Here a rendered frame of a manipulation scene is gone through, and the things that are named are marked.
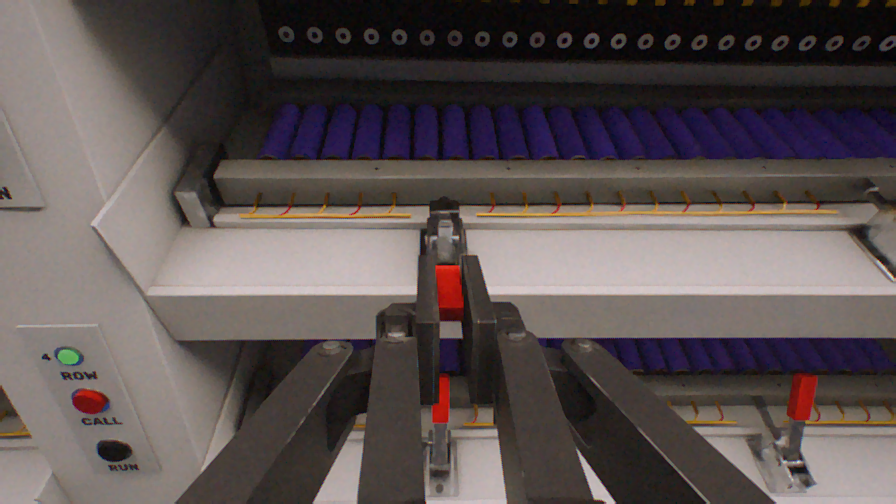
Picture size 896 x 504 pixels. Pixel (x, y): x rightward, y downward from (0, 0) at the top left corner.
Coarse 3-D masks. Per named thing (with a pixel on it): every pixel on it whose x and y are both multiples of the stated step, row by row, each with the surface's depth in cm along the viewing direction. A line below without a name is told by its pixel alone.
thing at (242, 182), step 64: (256, 192) 28; (320, 192) 29; (384, 192) 29; (448, 192) 29; (512, 192) 29; (576, 192) 30; (640, 192) 30; (704, 192) 30; (768, 192) 30; (832, 192) 31
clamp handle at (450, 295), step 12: (444, 228) 24; (444, 240) 25; (444, 252) 23; (444, 264) 22; (456, 264) 22; (444, 276) 21; (456, 276) 21; (444, 288) 20; (456, 288) 20; (444, 300) 19; (456, 300) 19; (444, 312) 19; (456, 312) 19
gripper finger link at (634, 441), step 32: (576, 352) 13; (608, 352) 13; (608, 384) 12; (640, 384) 12; (576, 416) 13; (608, 416) 11; (640, 416) 10; (672, 416) 10; (608, 448) 11; (640, 448) 10; (672, 448) 9; (704, 448) 9; (608, 480) 11; (640, 480) 10; (672, 480) 9; (704, 480) 9; (736, 480) 9
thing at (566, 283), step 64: (320, 64) 35; (384, 64) 35; (448, 64) 35; (512, 64) 35; (576, 64) 36; (640, 64) 36; (704, 64) 36; (768, 64) 36; (832, 64) 37; (192, 128) 29; (256, 128) 35; (128, 192) 23; (192, 192) 26; (128, 256) 23; (192, 256) 26; (256, 256) 26; (320, 256) 27; (384, 256) 27; (512, 256) 27; (576, 256) 27; (640, 256) 27; (704, 256) 28; (768, 256) 28; (832, 256) 28; (192, 320) 26; (256, 320) 26; (320, 320) 27; (576, 320) 27; (640, 320) 27; (704, 320) 28; (768, 320) 28; (832, 320) 28
